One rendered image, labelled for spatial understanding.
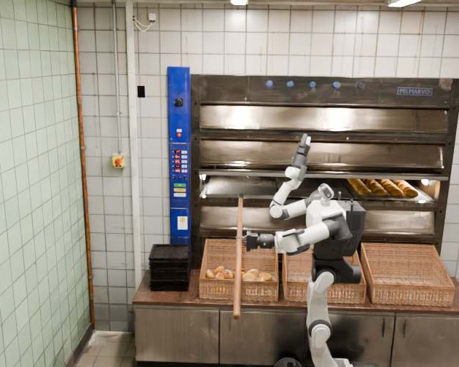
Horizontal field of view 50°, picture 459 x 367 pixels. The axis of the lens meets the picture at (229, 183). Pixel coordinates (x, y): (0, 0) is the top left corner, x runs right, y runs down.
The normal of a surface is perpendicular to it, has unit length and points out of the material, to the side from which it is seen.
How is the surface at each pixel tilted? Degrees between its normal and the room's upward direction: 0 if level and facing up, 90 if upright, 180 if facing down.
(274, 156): 70
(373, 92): 90
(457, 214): 90
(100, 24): 90
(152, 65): 90
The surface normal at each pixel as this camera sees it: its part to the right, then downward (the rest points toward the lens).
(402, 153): -0.06, -0.11
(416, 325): -0.03, 0.24
